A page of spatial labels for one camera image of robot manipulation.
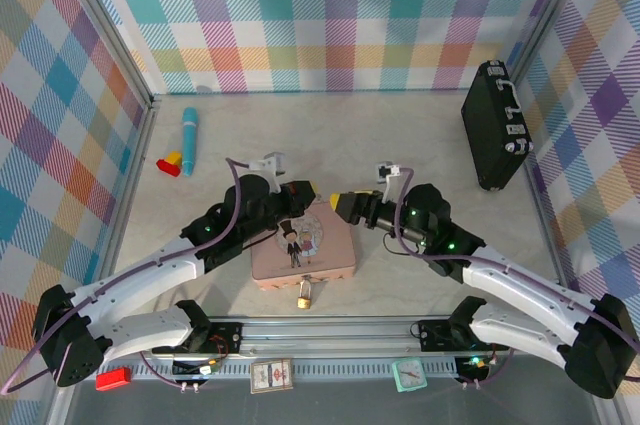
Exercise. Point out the pink cartoon couple tin box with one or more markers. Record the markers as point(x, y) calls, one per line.
point(320, 250)

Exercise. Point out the small brass padlock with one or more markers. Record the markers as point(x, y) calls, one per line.
point(305, 300)

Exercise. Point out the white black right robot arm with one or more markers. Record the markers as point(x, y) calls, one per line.
point(525, 285)

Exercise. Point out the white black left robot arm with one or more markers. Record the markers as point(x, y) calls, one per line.
point(140, 270)

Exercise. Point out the yellow toy wedge block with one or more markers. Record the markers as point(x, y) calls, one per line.
point(175, 157)

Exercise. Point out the red toy brick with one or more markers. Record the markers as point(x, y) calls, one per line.
point(167, 168)

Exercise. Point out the turquoise marker pen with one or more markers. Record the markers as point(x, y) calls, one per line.
point(189, 140)

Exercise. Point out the black briefcase with silver trim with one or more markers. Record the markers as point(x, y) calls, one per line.
point(487, 135)

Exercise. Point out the black right controller board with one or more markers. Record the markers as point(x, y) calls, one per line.
point(470, 367)

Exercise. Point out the black controller board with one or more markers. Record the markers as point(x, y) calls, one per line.
point(470, 367)
point(187, 369)

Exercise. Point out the teal alarm clock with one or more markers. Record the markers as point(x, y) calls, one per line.
point(409, 375)

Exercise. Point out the small framed card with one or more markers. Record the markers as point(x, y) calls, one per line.
point(272, 376)

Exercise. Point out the black left controller board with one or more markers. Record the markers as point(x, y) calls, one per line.
point(187, 369)

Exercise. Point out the red rectangular block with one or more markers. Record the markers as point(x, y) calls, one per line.
point(114, 379)

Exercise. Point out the aluminium side rail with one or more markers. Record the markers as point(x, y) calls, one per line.
point(542, 225)
point(129, 195)

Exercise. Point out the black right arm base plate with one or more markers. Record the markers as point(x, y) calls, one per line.
point(432, 335)

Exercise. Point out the aluminium mounting rail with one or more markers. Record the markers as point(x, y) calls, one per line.
point(325, 335)

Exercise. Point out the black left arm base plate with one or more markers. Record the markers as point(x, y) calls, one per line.
point(227, 337)

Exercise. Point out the aluminium frame post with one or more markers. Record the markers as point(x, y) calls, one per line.
point(547, 10)
point(109, 30)

